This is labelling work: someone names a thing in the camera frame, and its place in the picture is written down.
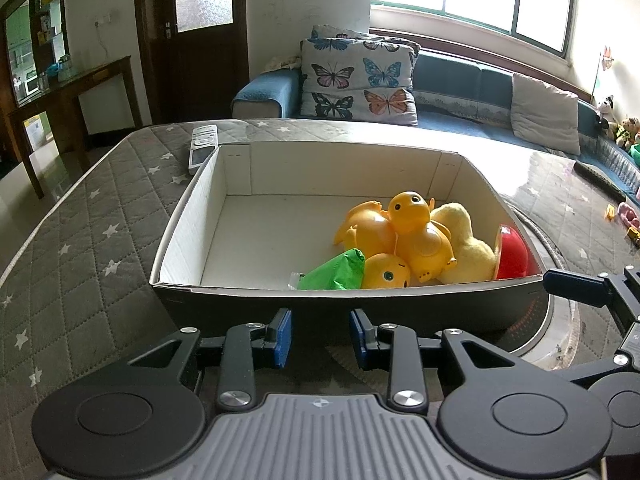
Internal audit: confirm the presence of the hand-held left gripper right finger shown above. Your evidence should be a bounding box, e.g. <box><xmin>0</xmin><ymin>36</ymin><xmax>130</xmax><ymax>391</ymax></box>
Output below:
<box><xmin>349</xmin><ymin>308</ymin><xmax>518</xmax><ymax>413</ymax></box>

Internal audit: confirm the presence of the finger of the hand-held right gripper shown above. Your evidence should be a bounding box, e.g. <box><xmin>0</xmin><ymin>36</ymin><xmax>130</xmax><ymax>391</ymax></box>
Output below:
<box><xmin>544</xmin><ymin>267</ymin><xmax>640</xmax><ymax>386</ymax></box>

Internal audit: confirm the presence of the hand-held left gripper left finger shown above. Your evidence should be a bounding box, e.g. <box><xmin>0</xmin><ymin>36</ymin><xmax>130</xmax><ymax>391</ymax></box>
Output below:
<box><xmin>127</xmin><ymin>307</ymin><xmax>293</xmax><ymax>413</ymax></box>

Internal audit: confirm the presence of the red plastic ball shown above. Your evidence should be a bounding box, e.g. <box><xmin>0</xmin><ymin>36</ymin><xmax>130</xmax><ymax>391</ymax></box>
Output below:
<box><xmin>492</xmin><ymin>225</ymin><xmax>530</xmax><ymax>281</ymax></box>

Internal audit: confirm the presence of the green snack packet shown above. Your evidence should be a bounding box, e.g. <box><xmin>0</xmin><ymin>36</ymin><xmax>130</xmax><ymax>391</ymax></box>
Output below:
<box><xmin>296</xmin><ymin>248</ymin><xmax>367</xmax><ymax>291</ymax></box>

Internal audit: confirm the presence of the orange duck head toy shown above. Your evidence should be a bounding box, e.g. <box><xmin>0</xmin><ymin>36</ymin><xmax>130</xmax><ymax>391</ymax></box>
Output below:
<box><xmin>361</xmin><ymin>253</ymin><xmax>412</xmax><ymax>290</ymax></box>

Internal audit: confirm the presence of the orange plastic duck toy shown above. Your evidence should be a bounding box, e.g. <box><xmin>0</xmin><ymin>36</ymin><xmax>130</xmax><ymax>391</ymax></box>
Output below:
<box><xmin>334</xmin><ymin>200</ymin><xmax>398</xmax><ymax>261</ymax></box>
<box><xmin>387</xmin><ymin>191</ymin><xmax>458</xmax><ymax>283</ymax></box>

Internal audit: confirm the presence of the white cardboard box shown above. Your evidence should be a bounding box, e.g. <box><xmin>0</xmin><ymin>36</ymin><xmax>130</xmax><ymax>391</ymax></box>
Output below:
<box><xmin>150</xmin><ymin>140</ymin><xmax>546</xmax><ymax>356</ymax></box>

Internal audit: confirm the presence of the yellow plush duck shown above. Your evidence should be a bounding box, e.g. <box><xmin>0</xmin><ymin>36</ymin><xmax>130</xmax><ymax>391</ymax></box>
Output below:
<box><xmin>431</xmin><ymin>202</ymin><xmax>498</xmax><ymax>285</ymax></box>

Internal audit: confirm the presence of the black remote control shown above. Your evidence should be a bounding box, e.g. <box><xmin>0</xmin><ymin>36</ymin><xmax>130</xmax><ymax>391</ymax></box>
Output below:
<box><xmin>575</xmin><ymin>161</ymin><xmax>627</xmax><ymax>203</ymax></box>

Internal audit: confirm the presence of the grey cushion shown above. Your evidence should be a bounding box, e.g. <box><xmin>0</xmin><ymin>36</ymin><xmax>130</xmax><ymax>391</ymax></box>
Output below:
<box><xmin>510</xmin><ymin>72</ymin><xmax>582</xmax><ymax>156</ymax></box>

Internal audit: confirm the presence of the black and white cow plush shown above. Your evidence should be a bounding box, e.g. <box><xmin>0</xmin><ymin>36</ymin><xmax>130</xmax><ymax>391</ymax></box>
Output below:
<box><xmin>596</xmin><ymin>95</ymin><xmax>618</xmax><ymax>128</ymax></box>

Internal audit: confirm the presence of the silver remote control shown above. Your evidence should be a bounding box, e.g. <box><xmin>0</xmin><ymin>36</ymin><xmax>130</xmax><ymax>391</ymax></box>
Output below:
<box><xmin>187</xmin><ymin>124</ymin><xmax>219</xmax><ymax>176</ymax></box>

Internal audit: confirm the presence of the fox toy on stick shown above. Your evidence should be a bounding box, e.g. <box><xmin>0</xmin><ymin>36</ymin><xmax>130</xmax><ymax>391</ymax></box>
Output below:
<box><xmin>592</xmin><ymin>45</ymin><xmax>614</xmax><ymax>101</ymax></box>

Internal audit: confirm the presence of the grey quilted star table cover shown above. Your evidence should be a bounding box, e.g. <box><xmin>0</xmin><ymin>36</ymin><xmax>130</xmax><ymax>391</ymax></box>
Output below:
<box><xmin>0</xmin><ymin>119</ymin><xmax>640</xmax><ymax>480</ymax></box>

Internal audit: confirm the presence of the blue sofa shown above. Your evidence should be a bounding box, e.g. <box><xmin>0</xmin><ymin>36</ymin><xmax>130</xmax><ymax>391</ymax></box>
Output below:
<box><xmin>231</xmin><ymin>47</ymin><xmax>640</xmax><ymax>201</ymax></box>

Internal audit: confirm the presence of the butterfly print pillow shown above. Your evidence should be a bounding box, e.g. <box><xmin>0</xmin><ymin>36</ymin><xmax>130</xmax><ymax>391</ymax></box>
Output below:
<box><xmin>310</xmin><ymin>24</ymin><xmax>421</xmax><ymax>53</ymax></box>
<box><xmin>300</xmin><ymin>37</ymin><xmax>420</xmax><ymax>127</ymax></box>

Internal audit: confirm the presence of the dark wooden door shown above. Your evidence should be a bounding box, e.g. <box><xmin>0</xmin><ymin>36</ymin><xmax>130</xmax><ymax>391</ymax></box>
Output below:
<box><xmin>134</xmin><ymin>0</ymin><xmax>250</xmax><ymax>126</ymax></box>

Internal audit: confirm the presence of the wooden side table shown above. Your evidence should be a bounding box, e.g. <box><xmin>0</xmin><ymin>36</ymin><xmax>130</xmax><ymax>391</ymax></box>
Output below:
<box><xmin>7</xmin><ymin>55</ymin><xmax>143</xmax><ymax>198</ymax></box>

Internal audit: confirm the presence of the wooden display cabinet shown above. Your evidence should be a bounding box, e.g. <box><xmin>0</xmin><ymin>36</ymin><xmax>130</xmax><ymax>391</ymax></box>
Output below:
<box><xmin>0</xmin><ymin>0</ymin><xmax>71</xmax><ymax>111</ymax></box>

